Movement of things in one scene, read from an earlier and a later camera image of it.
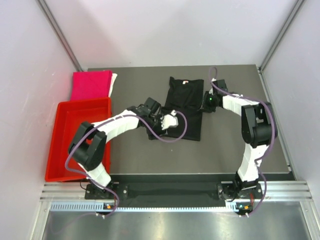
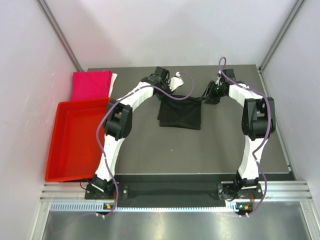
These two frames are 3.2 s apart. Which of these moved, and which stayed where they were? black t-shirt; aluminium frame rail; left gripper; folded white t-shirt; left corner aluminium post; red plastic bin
Moved: left gripper; black t-shirt
Stayed: aluminium frame rail; folded white t-shirt; left corner aluminium post; red plastic bin
